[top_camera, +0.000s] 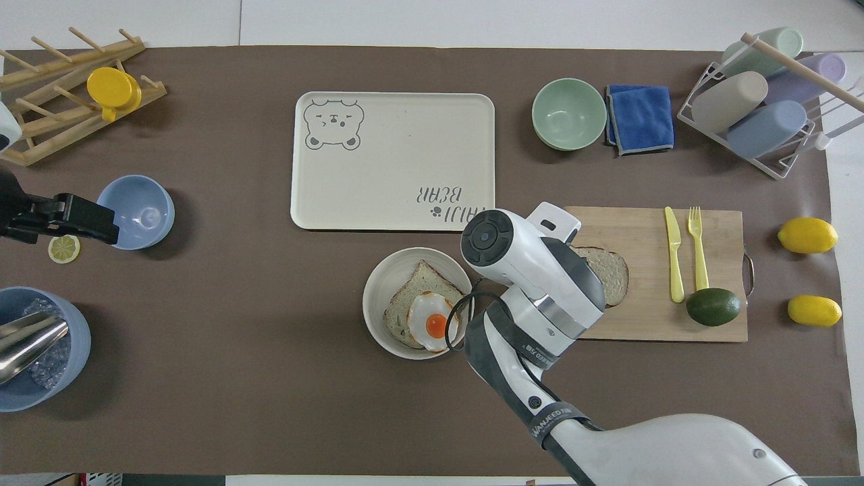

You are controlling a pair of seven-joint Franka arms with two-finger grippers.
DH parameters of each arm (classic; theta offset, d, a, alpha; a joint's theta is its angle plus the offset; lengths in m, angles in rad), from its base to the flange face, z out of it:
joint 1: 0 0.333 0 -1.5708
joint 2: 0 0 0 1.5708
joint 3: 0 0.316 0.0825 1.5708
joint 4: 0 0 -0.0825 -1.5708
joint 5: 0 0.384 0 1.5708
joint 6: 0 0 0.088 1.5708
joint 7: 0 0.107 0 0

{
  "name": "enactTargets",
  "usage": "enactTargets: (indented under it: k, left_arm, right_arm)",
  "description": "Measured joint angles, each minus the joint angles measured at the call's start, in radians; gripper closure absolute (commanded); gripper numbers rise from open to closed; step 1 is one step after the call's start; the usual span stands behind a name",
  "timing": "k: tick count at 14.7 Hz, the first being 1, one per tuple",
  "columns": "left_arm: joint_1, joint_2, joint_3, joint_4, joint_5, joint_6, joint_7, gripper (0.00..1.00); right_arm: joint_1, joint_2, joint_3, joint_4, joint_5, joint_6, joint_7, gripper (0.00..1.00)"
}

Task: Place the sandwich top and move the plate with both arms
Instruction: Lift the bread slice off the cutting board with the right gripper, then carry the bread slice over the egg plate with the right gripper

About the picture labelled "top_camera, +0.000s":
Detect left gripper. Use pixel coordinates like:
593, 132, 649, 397
0, 169, 34, 245

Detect white round bowl plate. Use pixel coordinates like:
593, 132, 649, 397
362, 247, 475, 360

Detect lemon slice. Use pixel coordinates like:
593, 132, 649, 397
48, 234, 82, 265

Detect wooden dish rack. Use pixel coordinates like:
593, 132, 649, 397
0, 27, 168, 168

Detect light blue bowl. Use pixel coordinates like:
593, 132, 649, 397
97, 175, 176, 251

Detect metal scoop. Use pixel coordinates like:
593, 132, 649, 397
0, 312, 70, 386

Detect yellow mug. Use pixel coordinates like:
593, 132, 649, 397
86, 66, 143, 123

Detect blue ice bucket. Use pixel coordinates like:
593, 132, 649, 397
0, 287, 92, 413

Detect clear ice cubes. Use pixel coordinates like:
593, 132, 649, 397
20, 298, 72, 390

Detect cream tray with bear print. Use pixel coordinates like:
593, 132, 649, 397
290, 92, 496, 232

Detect bread slice with hole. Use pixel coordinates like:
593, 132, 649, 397
383, 260, 467, 350

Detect fried egg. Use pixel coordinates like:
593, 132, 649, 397
407, 290, 462, 353

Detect green bowl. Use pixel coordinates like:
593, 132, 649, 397
531, 78, 608, 152

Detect plain bread slice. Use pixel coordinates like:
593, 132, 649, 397
570, 246, 630, 308

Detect blue cloth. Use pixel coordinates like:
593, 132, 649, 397
604, 84, 676, 157

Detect wooden cutting board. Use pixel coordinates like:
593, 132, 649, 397
562, 206, 756, 343

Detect yellow plastic knife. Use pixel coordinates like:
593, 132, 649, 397
664, 207, 686, 304

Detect yellow plastic fork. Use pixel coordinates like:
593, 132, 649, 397
687, 207, 711, 292

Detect green avocado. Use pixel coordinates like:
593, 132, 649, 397
686, 288, 743, 328

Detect beige cup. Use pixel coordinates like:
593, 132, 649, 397
691, 71, 770, 134

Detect blue cup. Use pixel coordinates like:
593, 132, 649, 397
726, 100, 809, 160

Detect green cup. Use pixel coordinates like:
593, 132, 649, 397
720, 27, 805, 79

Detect yellow lemon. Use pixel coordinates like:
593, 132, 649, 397
778, 217, 839, 254
787, 295, 843, 328

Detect wooden stick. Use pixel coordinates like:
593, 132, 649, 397
742, 32, 864, 114

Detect purple cup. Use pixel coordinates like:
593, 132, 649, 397
763, 53, 848, 106

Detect black cable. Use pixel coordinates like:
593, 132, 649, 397
445, 279, 508, 353

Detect white wire rack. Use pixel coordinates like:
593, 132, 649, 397
677, 32, 864, 180

